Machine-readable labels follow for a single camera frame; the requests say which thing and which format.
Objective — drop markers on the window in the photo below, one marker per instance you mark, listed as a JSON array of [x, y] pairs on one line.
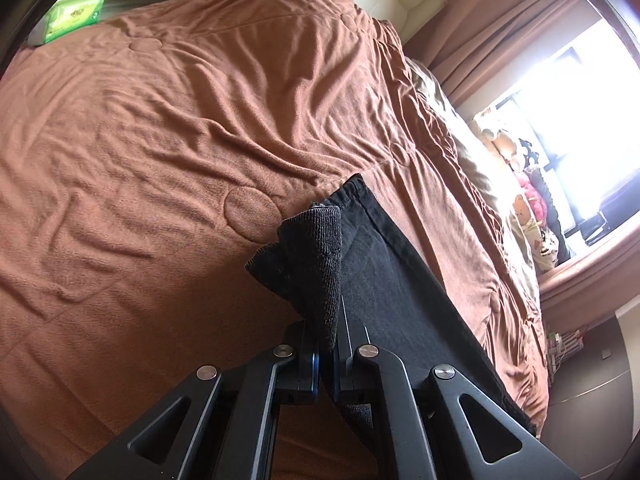
[[590, 110]]

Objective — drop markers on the black cat plush toy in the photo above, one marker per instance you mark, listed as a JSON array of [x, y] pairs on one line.
[[527, 152]]

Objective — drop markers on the brown blanket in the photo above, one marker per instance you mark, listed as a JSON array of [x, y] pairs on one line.
[[150, 160]]

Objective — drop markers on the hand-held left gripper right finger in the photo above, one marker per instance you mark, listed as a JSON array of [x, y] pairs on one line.
[[347, 375]]

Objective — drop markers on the green tissue pack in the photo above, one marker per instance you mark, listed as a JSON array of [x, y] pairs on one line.
[[75, 17]]

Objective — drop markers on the cow print plush toy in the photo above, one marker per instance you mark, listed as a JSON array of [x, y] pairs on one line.
[[545, 252]]

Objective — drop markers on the black case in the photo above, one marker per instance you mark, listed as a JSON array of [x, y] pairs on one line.
[[597, 225]]

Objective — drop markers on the beige plush toy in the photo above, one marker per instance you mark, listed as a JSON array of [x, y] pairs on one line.
[[492, 135]]

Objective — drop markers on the bear print cushion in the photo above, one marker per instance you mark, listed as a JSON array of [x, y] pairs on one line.
[[520, 215]]

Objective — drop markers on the brown window sill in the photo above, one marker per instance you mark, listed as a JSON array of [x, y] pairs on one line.
[[585, 280]]

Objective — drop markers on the pink plush toy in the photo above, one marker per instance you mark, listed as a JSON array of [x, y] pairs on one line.
[[530, 195]]

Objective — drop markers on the brown curtain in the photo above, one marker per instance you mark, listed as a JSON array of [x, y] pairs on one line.
[[500, 25]]

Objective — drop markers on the black pants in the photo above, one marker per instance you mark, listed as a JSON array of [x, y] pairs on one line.
[[380, 270]]

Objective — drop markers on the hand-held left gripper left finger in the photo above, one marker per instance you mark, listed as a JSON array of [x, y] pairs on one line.
[[314, 365]]

